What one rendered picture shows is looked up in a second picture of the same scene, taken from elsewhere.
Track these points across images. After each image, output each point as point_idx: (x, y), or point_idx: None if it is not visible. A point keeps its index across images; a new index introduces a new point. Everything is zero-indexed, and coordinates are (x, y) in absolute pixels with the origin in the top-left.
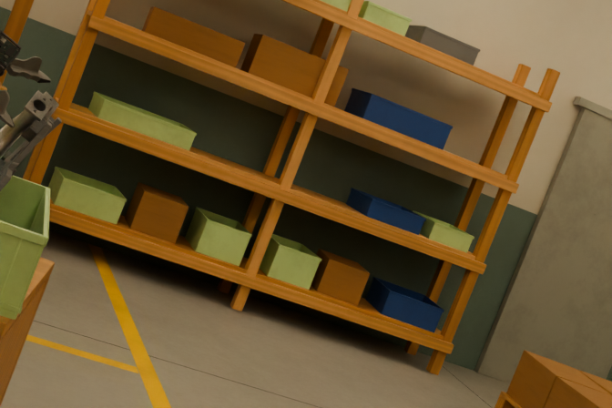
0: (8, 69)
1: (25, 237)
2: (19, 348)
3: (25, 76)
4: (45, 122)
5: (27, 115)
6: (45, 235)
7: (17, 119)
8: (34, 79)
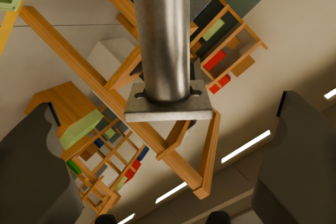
0: (275, 215)
1: None
2: None
3: (283, 134)
4: (204, 0)
5: (142, 68)
6: (17, 1)
7: (141, 9)
8: (288, 104)
